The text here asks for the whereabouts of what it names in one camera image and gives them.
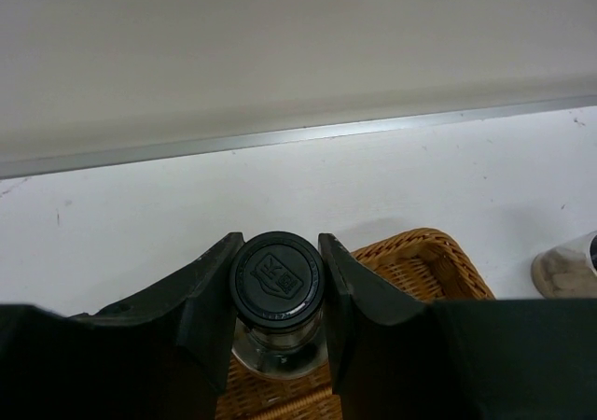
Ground aluminium table edge rail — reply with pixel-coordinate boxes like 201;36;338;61
1;94;596;179

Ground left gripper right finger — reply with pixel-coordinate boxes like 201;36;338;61
318;233;596;419

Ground brown wicker divided tray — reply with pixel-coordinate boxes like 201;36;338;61
215;228;493;419

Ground black cap pepper shaker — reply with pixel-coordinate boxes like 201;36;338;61
531;231;596;299

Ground dark soy sauce bottle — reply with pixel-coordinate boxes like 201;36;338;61
229;231;327;381

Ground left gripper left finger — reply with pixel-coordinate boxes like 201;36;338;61
1;232;243;419

